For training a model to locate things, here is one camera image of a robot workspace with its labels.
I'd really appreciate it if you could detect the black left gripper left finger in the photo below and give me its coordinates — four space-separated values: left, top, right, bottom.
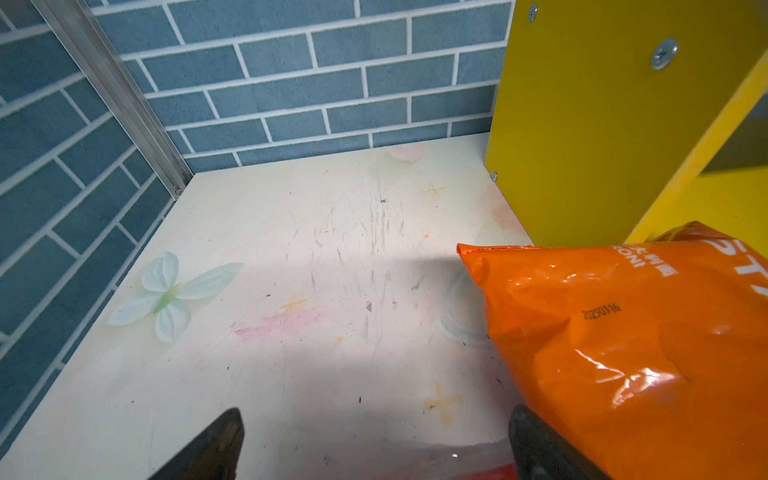
150 407 245 480

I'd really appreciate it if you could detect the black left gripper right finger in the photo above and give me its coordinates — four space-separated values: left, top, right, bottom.
508 405 609 480

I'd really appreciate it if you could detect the orange pasta bag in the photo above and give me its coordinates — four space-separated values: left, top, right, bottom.
457 222 767 479

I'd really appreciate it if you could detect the yellow shelf unit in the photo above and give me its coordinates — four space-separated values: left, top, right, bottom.
485 1 767 252

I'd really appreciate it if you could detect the aluminium corner post left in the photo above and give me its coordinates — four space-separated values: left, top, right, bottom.
32 0 193 199

